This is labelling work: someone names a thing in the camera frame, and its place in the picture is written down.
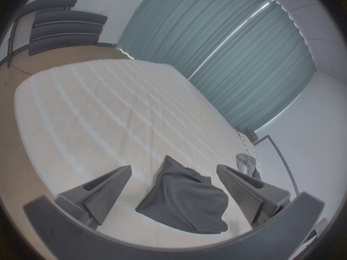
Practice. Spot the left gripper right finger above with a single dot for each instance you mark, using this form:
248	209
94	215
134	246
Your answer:
252	196

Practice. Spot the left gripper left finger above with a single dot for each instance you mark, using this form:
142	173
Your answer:
97	199

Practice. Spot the black garment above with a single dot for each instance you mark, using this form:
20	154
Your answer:
184	199

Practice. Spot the pile of clothes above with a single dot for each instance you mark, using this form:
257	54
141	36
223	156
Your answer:
246	164

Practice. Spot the bed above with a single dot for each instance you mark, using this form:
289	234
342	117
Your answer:
108	112

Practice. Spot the white printed pillow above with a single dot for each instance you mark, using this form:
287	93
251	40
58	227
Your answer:
248	145

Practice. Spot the grey bedside table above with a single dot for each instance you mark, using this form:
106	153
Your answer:
250	135

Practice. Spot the blue-green curtain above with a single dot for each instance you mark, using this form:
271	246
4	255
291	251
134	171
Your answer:
257	72
184	23

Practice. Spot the dark grey chest of drawers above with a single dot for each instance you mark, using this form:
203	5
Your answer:
65	28

